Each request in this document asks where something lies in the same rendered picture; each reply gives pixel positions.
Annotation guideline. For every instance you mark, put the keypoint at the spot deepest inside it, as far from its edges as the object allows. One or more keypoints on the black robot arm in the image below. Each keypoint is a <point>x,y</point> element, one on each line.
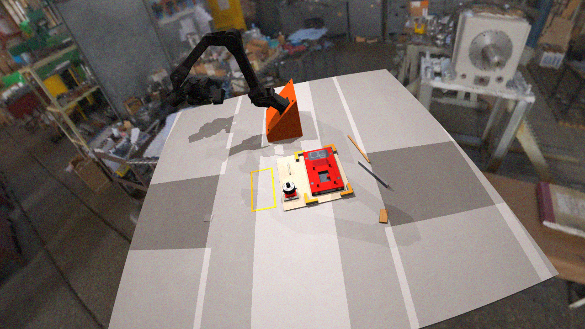
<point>231,39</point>

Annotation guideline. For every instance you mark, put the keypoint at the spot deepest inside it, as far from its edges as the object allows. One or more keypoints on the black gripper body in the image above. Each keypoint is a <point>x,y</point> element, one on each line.
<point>203,96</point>

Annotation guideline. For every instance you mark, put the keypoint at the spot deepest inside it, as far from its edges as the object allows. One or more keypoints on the black tyre wheel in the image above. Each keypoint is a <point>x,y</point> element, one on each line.
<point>289,190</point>

